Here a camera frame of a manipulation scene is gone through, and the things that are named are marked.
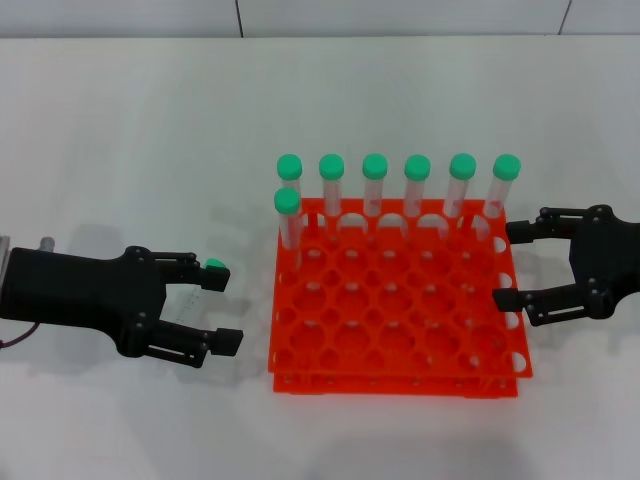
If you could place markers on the orange plastic test tube rack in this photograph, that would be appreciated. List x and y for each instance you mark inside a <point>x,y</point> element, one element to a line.
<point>400,320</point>

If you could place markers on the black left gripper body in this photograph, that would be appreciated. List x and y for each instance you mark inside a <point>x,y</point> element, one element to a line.
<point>75,290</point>

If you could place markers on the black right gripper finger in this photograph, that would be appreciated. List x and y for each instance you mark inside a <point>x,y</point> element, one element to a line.
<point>507,300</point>
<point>520,232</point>

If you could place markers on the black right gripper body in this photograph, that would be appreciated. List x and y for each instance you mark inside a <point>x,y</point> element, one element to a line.
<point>605,260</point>

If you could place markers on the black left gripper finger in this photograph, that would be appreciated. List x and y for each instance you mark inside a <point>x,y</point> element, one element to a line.
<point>215,280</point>
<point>227,342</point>

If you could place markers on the clear test tube green cap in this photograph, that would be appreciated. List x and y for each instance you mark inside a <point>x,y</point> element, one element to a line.
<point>214,263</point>
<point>417,167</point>
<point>375,166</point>
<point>331,166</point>
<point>287,200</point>
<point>290,166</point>
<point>462,166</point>
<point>506,167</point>

